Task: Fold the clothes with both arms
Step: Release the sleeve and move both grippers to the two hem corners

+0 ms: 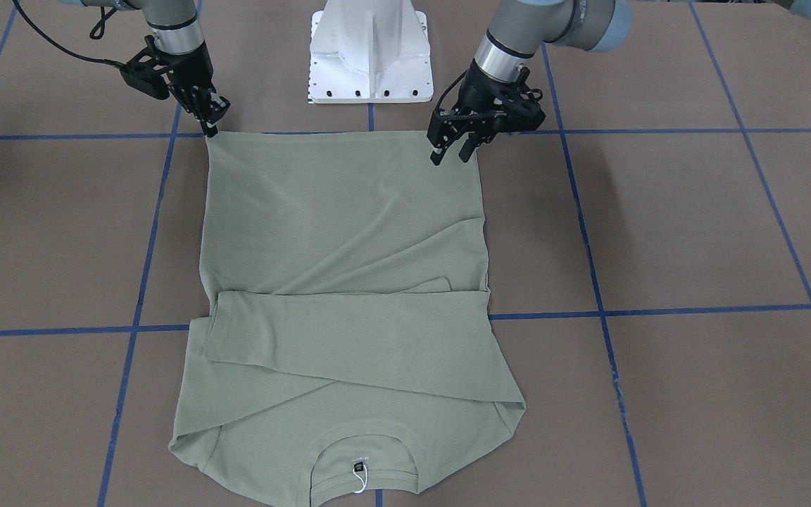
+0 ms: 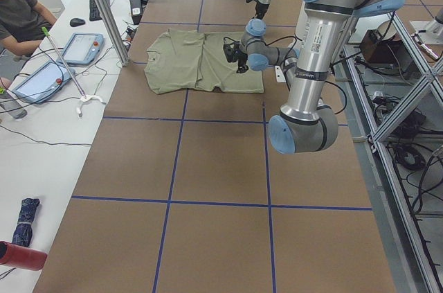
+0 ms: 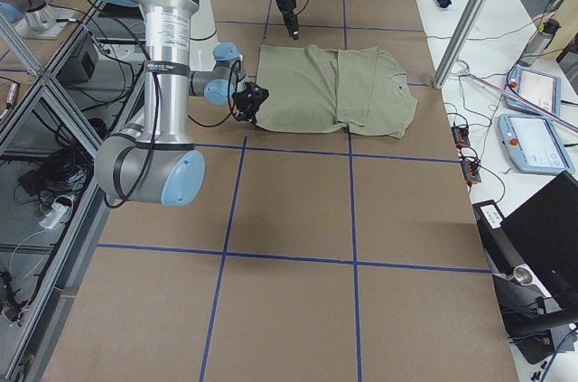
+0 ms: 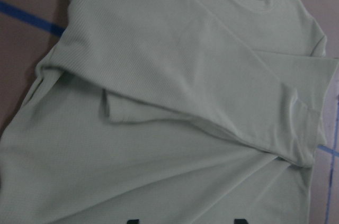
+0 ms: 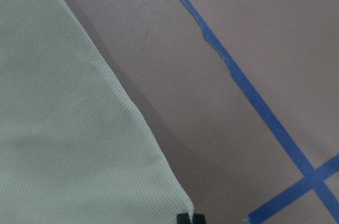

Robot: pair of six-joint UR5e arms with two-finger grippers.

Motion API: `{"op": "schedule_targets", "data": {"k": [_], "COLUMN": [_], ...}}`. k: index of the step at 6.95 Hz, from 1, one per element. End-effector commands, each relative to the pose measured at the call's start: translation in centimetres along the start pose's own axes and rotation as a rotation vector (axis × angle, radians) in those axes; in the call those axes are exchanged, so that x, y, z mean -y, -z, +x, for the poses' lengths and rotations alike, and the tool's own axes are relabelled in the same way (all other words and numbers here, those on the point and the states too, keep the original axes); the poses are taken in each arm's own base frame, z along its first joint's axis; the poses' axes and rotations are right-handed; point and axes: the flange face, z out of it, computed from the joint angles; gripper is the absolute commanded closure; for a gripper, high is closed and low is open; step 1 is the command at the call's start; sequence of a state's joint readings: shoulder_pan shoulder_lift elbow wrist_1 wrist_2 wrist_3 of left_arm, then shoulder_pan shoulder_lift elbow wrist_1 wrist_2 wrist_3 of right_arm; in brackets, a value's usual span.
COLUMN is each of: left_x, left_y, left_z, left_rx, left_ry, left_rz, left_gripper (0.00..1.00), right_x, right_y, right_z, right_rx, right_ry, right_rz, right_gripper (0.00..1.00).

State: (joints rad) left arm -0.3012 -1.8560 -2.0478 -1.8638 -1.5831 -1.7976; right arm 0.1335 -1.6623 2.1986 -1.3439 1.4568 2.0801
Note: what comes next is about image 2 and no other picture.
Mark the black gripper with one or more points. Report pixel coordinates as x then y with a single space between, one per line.
241 61
261 8

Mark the olive green long-sleeve shirt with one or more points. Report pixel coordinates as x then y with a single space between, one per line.
187 59

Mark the third grey robot arm base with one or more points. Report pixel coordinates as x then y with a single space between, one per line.
428 32

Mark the black power adapter with label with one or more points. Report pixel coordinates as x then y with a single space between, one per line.
136 11

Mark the far blue teach pendant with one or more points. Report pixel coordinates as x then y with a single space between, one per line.
82 48

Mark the blue teach pendant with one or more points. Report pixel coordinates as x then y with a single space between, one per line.
82 48
41 85

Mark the long grabber stick tool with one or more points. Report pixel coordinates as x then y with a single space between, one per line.
84 98

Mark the black computer mouse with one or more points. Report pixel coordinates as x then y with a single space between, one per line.
75 22

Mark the near blue teach pendant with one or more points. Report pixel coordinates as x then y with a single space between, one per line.
41 85

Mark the seated person in grey shirt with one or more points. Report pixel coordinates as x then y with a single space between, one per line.
21 25

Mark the clear water bottle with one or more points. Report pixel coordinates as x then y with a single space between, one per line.
11 106

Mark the folded dark blue umbrella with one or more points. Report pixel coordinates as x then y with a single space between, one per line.
23 233

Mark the red cylindrical bottle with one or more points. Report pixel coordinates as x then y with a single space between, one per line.
22 257

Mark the black box under frame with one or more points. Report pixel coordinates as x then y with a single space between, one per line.
381 47

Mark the aluminium frame rail structure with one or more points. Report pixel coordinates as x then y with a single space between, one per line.
400 115

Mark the aluminium frame post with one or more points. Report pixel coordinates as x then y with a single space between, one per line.
112 30

